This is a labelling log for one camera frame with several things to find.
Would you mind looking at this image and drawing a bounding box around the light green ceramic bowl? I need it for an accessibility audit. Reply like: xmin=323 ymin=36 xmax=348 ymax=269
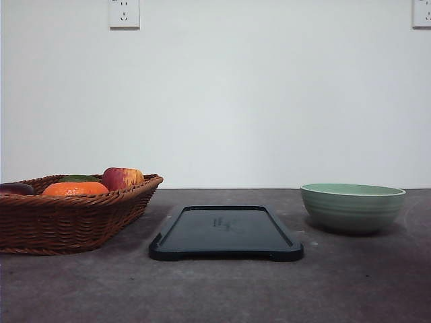
xmin=300 ymin=183 xmax=406 ymax=233

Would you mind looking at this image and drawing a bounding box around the white wall socket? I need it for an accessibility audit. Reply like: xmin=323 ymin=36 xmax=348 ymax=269
xmin=409 ymin=0 xmax=431 ymax=32
xmin=108 ymin=0 xmax=141 ymax=31

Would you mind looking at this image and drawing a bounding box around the right white wall socket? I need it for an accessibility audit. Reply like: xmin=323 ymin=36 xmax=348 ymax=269
xmin=409 ymin=0 xmax=431 ymax=32

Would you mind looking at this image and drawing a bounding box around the brown wicker basket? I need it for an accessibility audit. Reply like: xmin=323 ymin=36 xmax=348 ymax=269
xmin=0 ymin=174 xmax=164 ymax=255

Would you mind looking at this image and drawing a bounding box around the dark purple fruit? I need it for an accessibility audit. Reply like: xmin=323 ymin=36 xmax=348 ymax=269
xmin=0 ymin=182 xmax=34 ymax=196

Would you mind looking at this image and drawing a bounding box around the green fruit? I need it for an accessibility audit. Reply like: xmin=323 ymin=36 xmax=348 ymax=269
xmin=58 ymin=174 xmax=101 ymax=182

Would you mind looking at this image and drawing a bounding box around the dark green rectangular tray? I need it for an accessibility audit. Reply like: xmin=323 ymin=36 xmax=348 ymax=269
xmin=149 ymin=205 xmax=304 ymax=261

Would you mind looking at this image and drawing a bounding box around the red yellow apple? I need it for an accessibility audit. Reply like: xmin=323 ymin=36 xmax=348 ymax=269
xmin=102 ymin=167 xmax=145 ymax=190

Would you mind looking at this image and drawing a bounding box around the orange fruit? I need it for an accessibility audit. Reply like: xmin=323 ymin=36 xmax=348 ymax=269
xmin=42 ymin=182 xmax=110 ymax=195

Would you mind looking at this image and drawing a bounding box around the left white wall socket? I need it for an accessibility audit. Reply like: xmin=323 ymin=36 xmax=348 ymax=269
xmin=108 ymin=0 xmax=141 ymax=31

